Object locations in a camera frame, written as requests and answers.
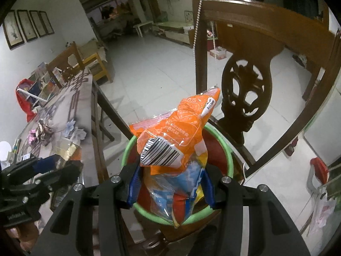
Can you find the low television cabinet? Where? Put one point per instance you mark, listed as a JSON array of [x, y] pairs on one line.
[[173, 32]]

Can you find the red plastic item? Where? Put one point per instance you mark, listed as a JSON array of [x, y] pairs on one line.
[[318, 165]]

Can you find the orange snack bag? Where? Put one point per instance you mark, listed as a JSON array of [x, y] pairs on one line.
[[181, 122]]

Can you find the person's left hand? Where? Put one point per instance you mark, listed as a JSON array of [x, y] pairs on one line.
[[25, 236]]

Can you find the small white table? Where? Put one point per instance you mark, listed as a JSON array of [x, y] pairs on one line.
[[142, 24]]

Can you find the red figurine pot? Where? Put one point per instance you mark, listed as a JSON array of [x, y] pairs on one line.
[[210, 41]]

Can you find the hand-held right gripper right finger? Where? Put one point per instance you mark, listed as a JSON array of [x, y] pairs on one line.
[[207, 189]]

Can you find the white desk lamp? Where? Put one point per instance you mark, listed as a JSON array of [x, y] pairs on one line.
[[4, 152]]

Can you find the carved wooden chair with beads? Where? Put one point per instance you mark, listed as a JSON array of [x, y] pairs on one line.
[[253, 21]]

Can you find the green basin with red inside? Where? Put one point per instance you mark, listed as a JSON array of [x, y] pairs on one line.
[[217, 145]]

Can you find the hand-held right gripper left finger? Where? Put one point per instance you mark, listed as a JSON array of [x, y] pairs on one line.
[[134, 181]]

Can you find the dark framed wall picture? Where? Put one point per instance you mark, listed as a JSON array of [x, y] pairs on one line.
[[46, 22], [26, 25], [13, 29], [38, 23]]

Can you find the wooden chair with cushion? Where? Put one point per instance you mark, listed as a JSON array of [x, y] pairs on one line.
[[72, 56]]

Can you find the white magazine rack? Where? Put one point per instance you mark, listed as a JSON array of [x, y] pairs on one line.
[[45, 85]]

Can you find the stack of books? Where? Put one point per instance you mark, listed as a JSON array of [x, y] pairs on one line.
[[16, 146]]

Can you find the framed picture on cabinet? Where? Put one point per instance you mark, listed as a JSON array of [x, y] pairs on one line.
[[188, 16]]

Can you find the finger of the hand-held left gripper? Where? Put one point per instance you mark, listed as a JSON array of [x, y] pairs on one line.
[[64, 174], [45, 163]]

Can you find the small gold box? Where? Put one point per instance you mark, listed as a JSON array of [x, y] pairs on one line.
[[66, 148]]

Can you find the red cloth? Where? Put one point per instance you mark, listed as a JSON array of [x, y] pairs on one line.
[[25, 104]]

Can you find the pink foil wrapper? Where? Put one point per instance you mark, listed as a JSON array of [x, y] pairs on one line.
[[32, 136]]

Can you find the tissue box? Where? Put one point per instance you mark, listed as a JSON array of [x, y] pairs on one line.
[[218, 53]]

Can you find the crumpled printed paper wrapper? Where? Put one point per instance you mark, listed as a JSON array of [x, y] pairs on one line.
[[44, 133]]

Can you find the white plastic bag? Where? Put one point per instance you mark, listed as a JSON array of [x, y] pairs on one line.
[[323, 210]]

